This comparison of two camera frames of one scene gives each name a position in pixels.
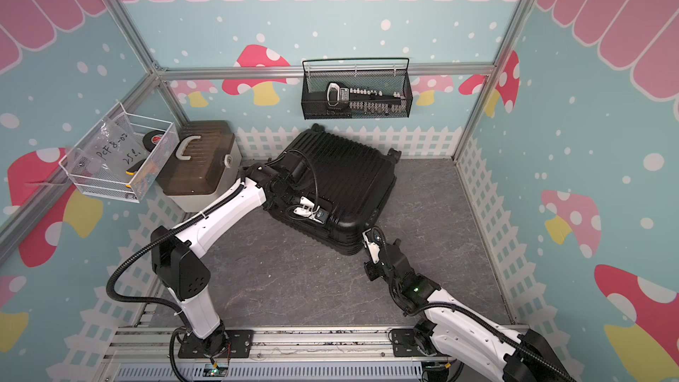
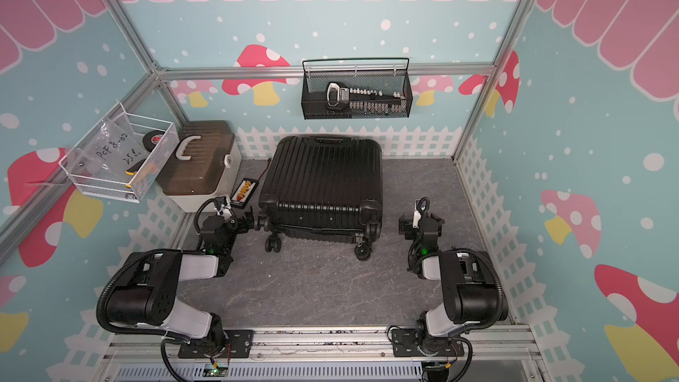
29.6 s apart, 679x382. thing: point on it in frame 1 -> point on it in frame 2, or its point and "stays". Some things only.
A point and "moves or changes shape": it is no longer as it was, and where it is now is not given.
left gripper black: (301, 191) -> (244, 227)
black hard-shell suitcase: (350, 179) moves or changes shape
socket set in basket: (367, 101) stays
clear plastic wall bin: (123, 155) stays
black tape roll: (151, 139) stays
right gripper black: (370, 270) -> (407, 223)
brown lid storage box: (209, 163) stays
